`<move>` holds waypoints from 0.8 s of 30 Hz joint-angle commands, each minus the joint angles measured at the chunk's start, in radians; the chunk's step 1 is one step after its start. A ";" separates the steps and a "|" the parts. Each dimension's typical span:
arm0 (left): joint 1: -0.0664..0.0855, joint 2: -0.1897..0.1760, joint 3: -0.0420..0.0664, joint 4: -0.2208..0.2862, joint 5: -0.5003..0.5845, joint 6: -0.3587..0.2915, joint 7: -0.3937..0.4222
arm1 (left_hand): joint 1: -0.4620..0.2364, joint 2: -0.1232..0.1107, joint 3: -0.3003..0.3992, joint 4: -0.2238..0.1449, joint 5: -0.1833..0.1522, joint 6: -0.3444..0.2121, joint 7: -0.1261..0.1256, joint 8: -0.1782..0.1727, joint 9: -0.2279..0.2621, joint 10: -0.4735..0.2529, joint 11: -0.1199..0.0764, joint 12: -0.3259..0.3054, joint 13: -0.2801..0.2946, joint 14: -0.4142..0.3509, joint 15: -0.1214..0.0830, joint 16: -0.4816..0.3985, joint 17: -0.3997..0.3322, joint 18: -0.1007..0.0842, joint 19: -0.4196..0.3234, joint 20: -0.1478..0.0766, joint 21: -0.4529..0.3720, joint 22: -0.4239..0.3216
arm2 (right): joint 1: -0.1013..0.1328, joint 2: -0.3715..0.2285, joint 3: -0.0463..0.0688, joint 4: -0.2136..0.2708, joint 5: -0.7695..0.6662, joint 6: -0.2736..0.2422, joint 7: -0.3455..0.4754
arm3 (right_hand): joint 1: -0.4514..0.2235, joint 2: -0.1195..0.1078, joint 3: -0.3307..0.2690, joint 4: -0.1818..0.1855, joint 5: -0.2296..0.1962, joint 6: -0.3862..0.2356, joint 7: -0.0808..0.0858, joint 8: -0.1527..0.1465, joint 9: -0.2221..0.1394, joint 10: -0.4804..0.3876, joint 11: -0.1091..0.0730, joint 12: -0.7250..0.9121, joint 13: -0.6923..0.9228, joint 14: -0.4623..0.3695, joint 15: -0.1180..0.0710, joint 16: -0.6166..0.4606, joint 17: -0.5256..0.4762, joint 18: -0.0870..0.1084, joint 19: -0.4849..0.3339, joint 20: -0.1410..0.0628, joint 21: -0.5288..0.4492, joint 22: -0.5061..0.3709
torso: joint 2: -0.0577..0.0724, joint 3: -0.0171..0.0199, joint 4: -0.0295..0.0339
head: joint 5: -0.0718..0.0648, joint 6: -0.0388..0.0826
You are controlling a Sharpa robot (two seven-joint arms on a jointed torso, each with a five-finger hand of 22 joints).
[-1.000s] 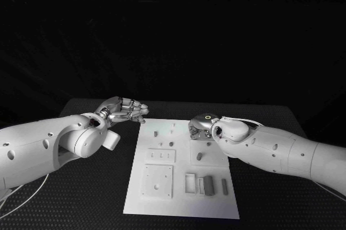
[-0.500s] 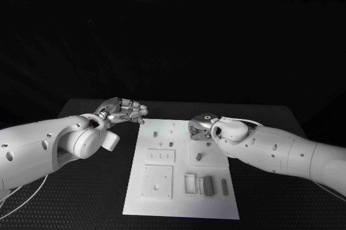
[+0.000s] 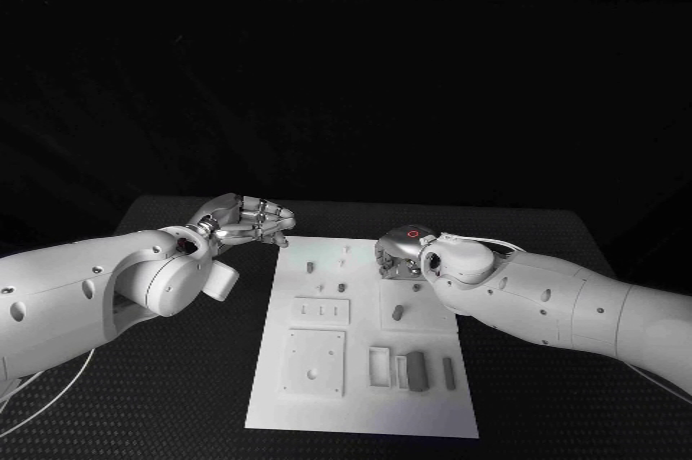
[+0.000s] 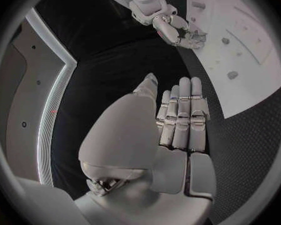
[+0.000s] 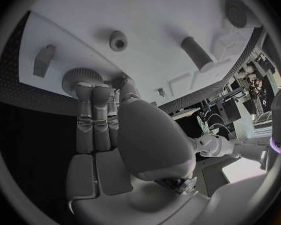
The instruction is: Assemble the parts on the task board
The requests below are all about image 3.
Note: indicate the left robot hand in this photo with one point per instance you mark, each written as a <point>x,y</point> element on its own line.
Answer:
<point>246,220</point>

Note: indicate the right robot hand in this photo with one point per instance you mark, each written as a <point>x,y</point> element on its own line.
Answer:
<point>398,252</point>

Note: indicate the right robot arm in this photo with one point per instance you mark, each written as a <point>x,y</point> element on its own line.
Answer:
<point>567,302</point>

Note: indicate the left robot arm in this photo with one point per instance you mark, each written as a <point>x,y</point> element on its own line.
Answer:
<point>65,291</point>

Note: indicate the white task board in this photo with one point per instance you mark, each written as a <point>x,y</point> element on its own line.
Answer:
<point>357,340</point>

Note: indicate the grey block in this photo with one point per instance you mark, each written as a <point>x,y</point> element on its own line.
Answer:
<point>417,371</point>

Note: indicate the grey long cylinder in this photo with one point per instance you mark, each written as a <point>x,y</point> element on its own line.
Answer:
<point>449,373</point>

